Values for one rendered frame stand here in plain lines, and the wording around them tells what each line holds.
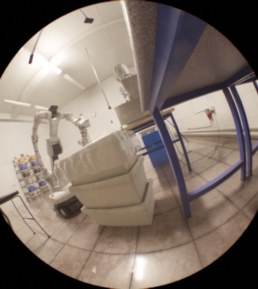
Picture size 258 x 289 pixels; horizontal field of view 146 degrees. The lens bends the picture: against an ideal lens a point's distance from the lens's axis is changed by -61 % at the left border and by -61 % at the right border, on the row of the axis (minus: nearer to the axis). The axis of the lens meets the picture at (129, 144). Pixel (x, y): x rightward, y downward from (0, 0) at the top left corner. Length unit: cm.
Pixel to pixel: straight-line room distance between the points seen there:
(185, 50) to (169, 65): 3
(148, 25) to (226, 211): 82
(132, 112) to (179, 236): 114
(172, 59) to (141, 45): 5
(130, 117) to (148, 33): 100
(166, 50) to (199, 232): 73
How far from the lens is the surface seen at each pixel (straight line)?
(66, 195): 144
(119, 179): 55
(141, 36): 16
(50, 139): 141
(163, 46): 15
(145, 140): 175
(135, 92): 125
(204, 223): 72
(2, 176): 552
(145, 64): 20
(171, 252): 66
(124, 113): 112
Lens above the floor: 61
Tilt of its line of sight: 1 degrees down
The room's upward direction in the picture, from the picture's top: 23 degrees counter-clockwise
